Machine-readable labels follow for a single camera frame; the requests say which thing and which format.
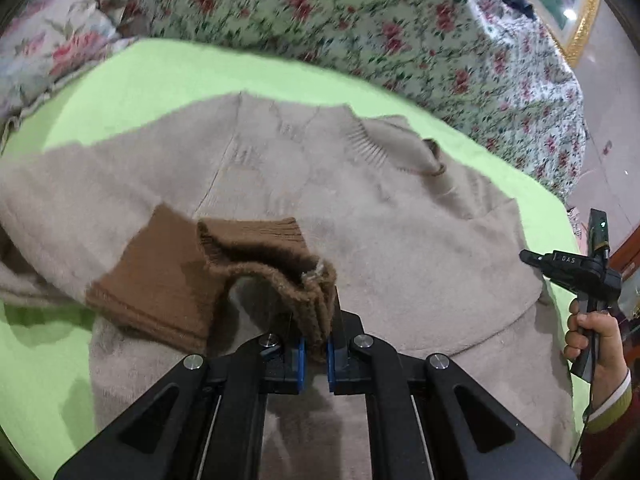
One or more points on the red knit sleeve striped cuff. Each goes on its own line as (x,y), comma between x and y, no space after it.
(608,428)

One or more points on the pink floral pillow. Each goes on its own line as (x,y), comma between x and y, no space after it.
(49,44)

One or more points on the lime green bed sheet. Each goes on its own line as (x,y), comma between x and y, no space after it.
(46,403)

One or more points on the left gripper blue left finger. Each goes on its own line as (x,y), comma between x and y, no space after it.
(283,355)

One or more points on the beige knit sweater brown trim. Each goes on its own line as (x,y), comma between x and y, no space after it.
(192,233)

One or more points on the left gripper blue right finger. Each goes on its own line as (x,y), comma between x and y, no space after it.
(346,370)

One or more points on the gold framed landscape painting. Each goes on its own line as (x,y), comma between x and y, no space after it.
(569,23)

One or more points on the red rose floral quilt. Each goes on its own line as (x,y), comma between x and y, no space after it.
(482,67)

